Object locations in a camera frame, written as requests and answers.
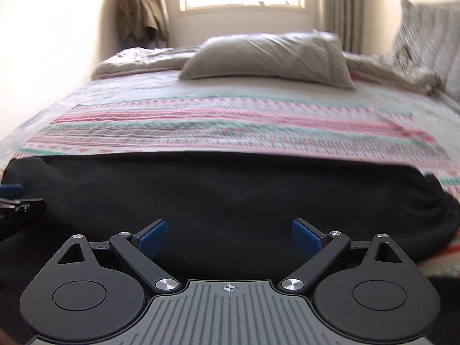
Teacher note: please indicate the hanging olive jacket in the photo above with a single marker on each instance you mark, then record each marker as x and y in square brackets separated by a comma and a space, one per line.
[138, 10]

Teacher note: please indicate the black pants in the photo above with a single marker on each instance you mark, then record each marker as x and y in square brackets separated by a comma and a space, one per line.
[230, 201]

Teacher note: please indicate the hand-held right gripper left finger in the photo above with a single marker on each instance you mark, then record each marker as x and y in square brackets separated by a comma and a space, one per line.
[155, 240]

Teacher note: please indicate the grey quilted cushion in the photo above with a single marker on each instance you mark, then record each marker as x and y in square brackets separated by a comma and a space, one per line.
[431, 43]

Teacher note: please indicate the grey pillow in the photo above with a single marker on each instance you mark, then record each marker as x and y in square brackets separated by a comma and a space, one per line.
[266, 57]

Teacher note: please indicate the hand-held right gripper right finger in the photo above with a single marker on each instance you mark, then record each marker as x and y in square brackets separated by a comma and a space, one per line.
[304, 240]

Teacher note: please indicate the patterned red green blanket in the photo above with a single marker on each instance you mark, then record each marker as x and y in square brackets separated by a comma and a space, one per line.
[230, 125]

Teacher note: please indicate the bed with grey sheet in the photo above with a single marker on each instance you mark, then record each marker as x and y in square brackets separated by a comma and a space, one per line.
[251, 86]

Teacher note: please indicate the crumpled beige comforter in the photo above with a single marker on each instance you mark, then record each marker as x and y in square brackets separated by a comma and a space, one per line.
[136, 63]

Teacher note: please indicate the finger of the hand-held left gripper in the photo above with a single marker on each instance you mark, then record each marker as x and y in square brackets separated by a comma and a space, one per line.
[25, 209]
[10, 189]

